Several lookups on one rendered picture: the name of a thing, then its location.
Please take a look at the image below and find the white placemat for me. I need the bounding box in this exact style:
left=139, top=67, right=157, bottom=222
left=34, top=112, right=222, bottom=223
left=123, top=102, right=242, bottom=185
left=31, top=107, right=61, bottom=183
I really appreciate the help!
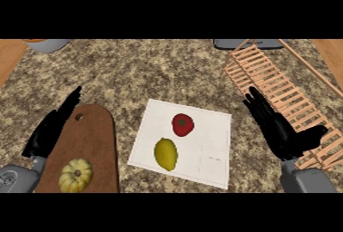
left=126, top=98, right=234, bottom=190

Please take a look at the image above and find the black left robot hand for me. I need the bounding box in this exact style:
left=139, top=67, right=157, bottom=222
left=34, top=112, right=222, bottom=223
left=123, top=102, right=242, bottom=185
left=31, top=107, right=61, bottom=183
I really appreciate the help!
left=21, top=85, right=83, bottom=159

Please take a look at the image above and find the yellow lemon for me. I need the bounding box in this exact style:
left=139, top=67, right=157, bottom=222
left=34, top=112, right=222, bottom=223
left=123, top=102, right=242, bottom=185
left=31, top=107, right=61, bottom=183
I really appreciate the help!
left=152, top=137, right=179, bottom=172

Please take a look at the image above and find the dark grey appliance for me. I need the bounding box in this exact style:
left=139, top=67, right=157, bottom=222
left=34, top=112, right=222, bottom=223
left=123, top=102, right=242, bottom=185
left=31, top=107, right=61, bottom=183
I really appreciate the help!
left=211, top=38, right=287, bottom=51

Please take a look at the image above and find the pale wooden tiered shelf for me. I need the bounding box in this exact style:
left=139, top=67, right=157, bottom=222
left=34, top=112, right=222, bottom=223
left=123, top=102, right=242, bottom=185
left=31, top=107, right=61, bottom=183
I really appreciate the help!
left=222, top=39, right=343, bottom=172

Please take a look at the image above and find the grey pot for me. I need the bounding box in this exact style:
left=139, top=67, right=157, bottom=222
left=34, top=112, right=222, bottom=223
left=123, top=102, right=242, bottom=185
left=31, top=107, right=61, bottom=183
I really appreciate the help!
left=21, top=38, right=71, bottom=54

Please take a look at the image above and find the brown wooden cutting board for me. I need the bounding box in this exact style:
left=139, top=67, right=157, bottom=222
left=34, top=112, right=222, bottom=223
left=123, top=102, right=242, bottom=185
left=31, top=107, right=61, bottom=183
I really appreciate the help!
left=34, top=104, right=121, bottom=194

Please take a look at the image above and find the pale yellow squash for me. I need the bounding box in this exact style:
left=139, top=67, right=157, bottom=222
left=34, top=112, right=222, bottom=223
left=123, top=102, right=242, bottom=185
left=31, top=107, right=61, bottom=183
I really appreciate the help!
left=58, top=158, right=95, bottom=194

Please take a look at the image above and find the red tomato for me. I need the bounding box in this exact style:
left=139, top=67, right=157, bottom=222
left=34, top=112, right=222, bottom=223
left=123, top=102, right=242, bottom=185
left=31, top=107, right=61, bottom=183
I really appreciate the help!
left=171, top=113, right=195, bottom=138

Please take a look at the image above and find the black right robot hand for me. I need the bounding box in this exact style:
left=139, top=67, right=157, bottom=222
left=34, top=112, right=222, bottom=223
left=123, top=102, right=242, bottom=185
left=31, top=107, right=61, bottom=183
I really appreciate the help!
left=242, top=86, right=330, bottom=161

